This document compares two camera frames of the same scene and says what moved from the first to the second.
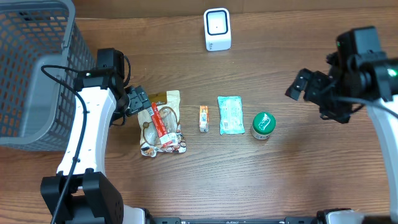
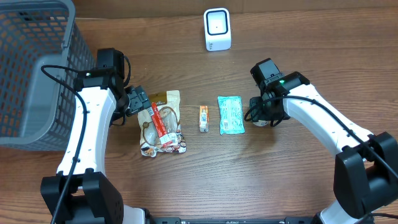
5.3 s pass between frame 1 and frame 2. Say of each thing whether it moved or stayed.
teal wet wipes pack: stayed
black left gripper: stayed
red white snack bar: stayed
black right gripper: moved
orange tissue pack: stayed
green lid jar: moved
